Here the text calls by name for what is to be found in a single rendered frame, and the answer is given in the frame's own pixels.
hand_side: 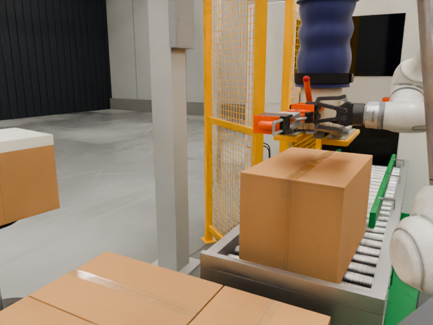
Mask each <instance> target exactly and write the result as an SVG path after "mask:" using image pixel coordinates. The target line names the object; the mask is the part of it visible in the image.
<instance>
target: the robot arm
mask: <svg viewBox="0 0 433 325"><path fill-rule="evenodd" d="M416 1H417V6H418V25H419V44H420V50H419V51H418V53H417V54H416V55H415V56H414V58H413V59H407V60H405V61H403V62H402V63H400V64H399V65H398V67H397V68H396V69H395V71H394V74H393V76H392V81H391V86H390V100H389V102H383V101H382V102H376V101H369V102H368V103H367V105H365V103H351V102H350V101H348V99H347V94H344V95H341V96H327V97H317V98H316V101H315V102H310V101H307V102H305V104H314V107H315V106H320V107H324V108H329V109H332V110H336V117H330V118H324V119H318V120H316V121H315V120H314V122H311V123H313V124H314V126H315V128H316V129H322V130H332V131H337V132H340V133H343V132H344V129H345V128H346V126H350V125H353V126H363V125H365V127H366V128H373V129H379V130H380V129H383V130H389V131H392V132H398V133H422V132H426V136H427V155H428V174H429V185H424V186H423V187H422V188H421V189H420V191H419V192H418V193H417V194H416V196H415V197H414V204H413V207H412V210H411V213H410V216H409V217H405V218H403V219H402V220H401V221H400V222H399V224H398V225H397V226H396V227H395V229H394V231H393V233H392V238H391V240H390V245H389V252H390V259H391V262H392V265H393V268H394V270H395V272H396V274H397V275H398V277H399V278H400V279H401V280H402V281H403V282H404V283H405V284H407V285H409V286H410V287H412V288H414V289H416V290H419V291H421V292H423V293H426V294H429V295H431V296H433V0H416ZM328 100H341V101H344V102H345V103H343V104H342V105H340V106H335V105H331V104H326V103H321V102H320V101H328ZM331 121H338V122H340V123H341V124H342V125H343V126H339V127H337V126H327V125H320V124H319V123H325V122H331Z"/></svg>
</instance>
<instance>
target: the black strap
mask: <svg viewBox="0 0 433 325"><path fill-rule="evenodd" d="M304 76H309V78H310V84H347V83H353V79H354V74H352V73H295V74H294V82H295V83H303V77H304Z"/></svg>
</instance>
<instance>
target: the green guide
mask: <svg viewBox="0 0 433 325"><path fill-rule="evenodd" d="M395 161H403V166H404V161H405V160H402V159H396V154H392V156H391V158H390V161H389V164H388V166H387V169H386V171H385V175H384V176H383V179H382V182H381V184H380V187H379V190H378V192H377V195H376V198H375V200H374V203H373V205H372V208H371V210H370V214H369V228H374V227H375V225H376V221H377V219H378V215H379V212H380V209H381V205H382V202H383V200H386V201H394V209H395V203H396V200H395V199H390V198H384V196H385V193H386V191H387V186H388V184H389V181H390V177H399V184H400V180H401V176H399V175H391V174H392V171H393V168H394V165H395Z"/></svg>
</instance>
